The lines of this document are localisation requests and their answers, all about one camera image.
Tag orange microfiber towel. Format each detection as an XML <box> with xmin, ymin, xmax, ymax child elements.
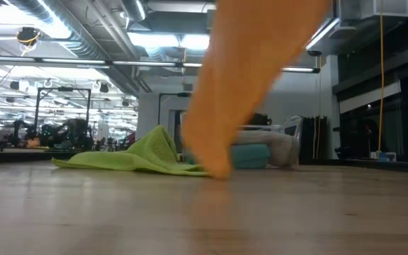
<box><xmin>181</xmin><ymin>0</ymin><xmax>332</xmax><ymax>181</ymax></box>

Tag teal microfiber towel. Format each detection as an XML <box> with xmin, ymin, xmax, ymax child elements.
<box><xmin>184</xmin><ymin>143</ymin><xmax>272</xmax><ymax>170</ymax></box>

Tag green microfiber towel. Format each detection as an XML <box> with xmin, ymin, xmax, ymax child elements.
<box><xmin>50</xmin><ymin>124</ymin><xmax>213</xmax><ymax>177</ymax></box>

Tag grey microfiber towel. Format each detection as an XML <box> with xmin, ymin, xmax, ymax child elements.
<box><xmin>232</xmin><ymin>130</ymin><xmax>300</xmax><ymax>168</ymax></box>

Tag clear plastic bin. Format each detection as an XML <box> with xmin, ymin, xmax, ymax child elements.
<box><xmin>179</xmin><ymin>112</ymin><xmax>302</xmax><ymax>168</ymax></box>

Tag black stacked panels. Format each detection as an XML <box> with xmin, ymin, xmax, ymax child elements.
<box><xmin>300</xmin><ymin>115</ymin><xmax>329</xmax><ymax>160</ymax></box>

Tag long ceiling light bar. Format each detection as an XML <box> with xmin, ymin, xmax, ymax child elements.
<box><xmin>0</xmin><ymin>55</ymin><xmax>321</xmax><ymax>74</ymax></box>

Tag blue box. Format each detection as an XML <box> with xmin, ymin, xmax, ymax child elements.
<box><xmin>370</xmin><ymin>151</ymin><xmax>398</xmax><ymax>163</ymax></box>

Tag white ceiling unit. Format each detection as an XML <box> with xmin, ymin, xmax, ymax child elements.
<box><xmin>338</xmin><ymin>0</ymin><xmax>408</xmax><ymax>21</ymax></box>

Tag black aluminium table frame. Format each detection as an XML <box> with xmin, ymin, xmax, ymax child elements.
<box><xmin>0</xmin><ymin>147</ymin><xmax>408</xmax><ymax>175</ymax></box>

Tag yellow hanging cable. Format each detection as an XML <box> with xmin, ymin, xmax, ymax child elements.
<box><xmin>376</xmin><ymin>0</ymin><xmax>385</xmax><ymax>154</ymax></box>

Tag ceiling cable reel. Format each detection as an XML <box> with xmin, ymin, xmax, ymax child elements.
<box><xmin>15</xmin><ymin>26</ymin><xmax>43</xmax><ymax>47</ymax></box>

